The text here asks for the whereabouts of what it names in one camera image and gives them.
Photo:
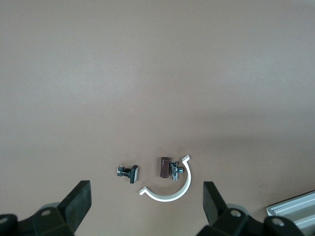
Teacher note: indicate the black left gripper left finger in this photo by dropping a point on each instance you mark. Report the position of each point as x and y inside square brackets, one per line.
[73, 209]

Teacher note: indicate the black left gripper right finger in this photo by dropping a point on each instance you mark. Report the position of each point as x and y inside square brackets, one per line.
[216, 211]

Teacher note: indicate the white drawer cabinet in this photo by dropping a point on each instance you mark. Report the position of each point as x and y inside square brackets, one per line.
[302, 209]

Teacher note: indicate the white curved plastic clamp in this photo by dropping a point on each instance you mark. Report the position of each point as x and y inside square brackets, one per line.
[169, 196]

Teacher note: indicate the chrome metal fitting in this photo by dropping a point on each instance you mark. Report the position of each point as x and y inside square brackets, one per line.
[174, 172]

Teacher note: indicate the brown cylinder part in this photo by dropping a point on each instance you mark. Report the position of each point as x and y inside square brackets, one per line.
[164, 168]

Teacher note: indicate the black square push switch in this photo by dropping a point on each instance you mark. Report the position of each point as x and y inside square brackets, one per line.
[133, 173]

